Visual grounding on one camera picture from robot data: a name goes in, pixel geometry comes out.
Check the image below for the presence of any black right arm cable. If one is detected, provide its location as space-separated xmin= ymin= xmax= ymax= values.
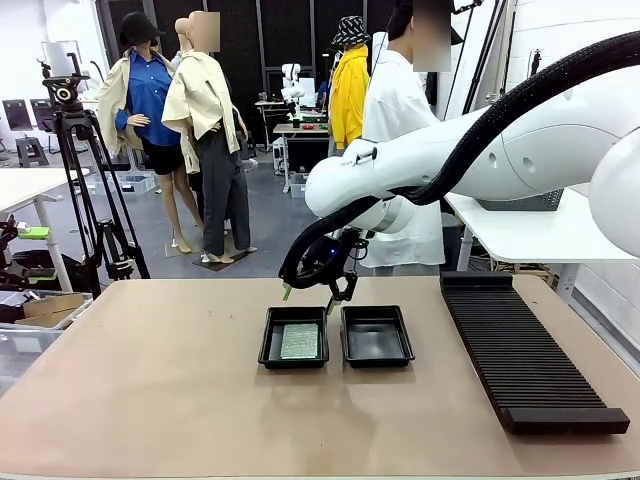
xmin=277 ymin=30 xmax=640 ymax=292

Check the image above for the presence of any black light stand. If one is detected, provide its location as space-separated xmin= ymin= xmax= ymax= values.
xmin=528 ymin=48 xmax=545 ymax=92

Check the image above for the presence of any black ESD tray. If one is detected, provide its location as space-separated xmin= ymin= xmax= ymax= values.
xmin=257 ymin=306 xmax=330 ymax=371
xmin=340 ymin=305 xmax=417 ymax=370

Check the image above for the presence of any mannequin in blue shirt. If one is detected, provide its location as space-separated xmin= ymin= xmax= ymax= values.
xmin=97 ymin=12 xmax=204 ymax=251

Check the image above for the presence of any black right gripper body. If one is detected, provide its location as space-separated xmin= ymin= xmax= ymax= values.
xmin=299 ymin=231 xmax=359 ymax=284

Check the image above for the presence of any grey woven plastic basket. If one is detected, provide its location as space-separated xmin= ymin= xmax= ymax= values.
xmin=477 ymin=187 xmax=566 ymax=213

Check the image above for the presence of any black slotted board rack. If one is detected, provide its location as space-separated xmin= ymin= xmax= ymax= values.
xmin=438 ymin=270 xmax=631 ymax=435

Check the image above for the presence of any white work table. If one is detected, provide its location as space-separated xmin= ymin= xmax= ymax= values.
xmin=0 ymin=167 xmax=92 ymax=294

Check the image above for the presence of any mannequin in cream jacket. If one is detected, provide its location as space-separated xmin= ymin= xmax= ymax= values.
xmin=161 ymin=10 xmax=259 ymax=265

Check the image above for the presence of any black camera tripod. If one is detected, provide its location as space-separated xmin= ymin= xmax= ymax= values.
xmin=51 ymin=107 xmax=152 ymax=297

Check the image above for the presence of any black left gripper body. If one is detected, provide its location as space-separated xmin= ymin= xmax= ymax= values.
xmin=0 ymin=216 xmax=30 ymax=294

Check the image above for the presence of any person in white shirt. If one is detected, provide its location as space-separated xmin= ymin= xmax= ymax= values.
xmin=358 ymin=0 xmax=454 ymax=277

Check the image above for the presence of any black step stool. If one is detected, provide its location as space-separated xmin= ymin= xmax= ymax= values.
xmin=14 ymin=135 xmax=50 ymax=169

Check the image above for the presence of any white side table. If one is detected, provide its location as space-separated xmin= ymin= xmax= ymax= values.
xmin=443 ymin=183 xmax=640 ymax=302

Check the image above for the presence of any black leaning tripod stand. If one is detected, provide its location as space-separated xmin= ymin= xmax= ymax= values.
xmin=442 ymin=0 xmax=507 ymax=122

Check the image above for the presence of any background workbench table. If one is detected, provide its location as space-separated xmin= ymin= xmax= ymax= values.
xmin=272 ymin=122 xmax=332 ymax=195

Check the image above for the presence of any clear plastic storage box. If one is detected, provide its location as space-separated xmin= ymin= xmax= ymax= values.
xmin=289 ymin=172 xmax=312 ymax=200

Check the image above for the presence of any black brimmed hat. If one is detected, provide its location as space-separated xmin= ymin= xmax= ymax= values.
xmin=118 ymin=12 xmax=167 ymax=52

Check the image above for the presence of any mannequin in yellow hoodie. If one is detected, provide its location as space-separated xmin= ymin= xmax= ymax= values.
xmin=324 ymin=15 xmax=374 ymax=156

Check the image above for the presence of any green circuit board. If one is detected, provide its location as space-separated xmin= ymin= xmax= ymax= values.
xmin=279 ymin=322 xmax=321 ymax=361

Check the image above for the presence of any brown cardboard box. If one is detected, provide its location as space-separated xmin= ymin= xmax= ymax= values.
xmin=21 ymin=292 xmax=87 ymax=330

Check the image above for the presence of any patterned bucket hat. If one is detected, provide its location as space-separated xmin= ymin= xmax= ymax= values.
xmin=331 ymin=15 xmax=373 ymax=48

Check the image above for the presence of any dark grey waste bin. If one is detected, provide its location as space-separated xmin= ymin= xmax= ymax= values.
xmin=440 ymin=212 xmax=464 ymax=272

